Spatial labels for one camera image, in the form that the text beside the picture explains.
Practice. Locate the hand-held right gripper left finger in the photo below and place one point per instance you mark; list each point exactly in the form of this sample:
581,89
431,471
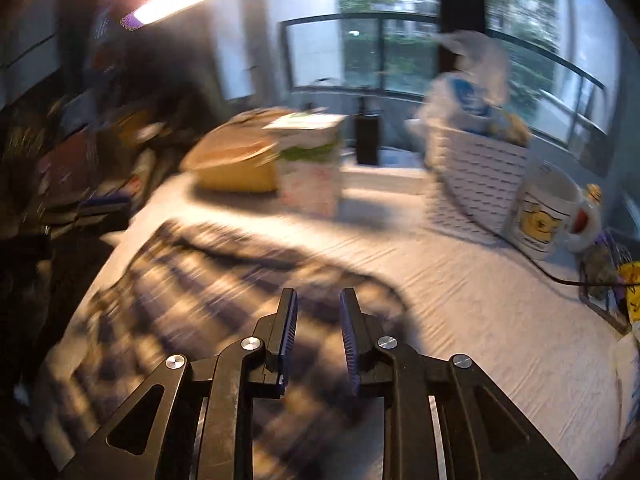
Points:
290,330

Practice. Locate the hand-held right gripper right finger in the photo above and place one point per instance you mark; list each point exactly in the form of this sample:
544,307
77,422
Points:
348,340

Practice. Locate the black white plaid shirt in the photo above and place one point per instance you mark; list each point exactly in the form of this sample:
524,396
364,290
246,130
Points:
200,285

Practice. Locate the white green carton box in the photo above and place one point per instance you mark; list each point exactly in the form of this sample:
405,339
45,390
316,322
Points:
307,180

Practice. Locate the black speaker box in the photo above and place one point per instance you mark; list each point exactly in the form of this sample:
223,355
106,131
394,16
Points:
367,140

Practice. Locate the white woven basket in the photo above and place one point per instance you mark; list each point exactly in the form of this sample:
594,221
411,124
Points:
475,180

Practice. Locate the white cartoon mug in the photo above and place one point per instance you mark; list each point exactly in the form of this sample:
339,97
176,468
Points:
537,220

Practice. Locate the small toy figure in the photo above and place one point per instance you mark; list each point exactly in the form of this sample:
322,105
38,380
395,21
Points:
585,225

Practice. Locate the white plastic bag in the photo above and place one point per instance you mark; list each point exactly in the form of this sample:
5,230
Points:
465,100

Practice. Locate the yellow packet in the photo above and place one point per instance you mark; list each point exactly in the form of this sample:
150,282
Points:
631,295

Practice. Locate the balcony railing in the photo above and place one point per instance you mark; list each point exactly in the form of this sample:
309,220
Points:
350,19

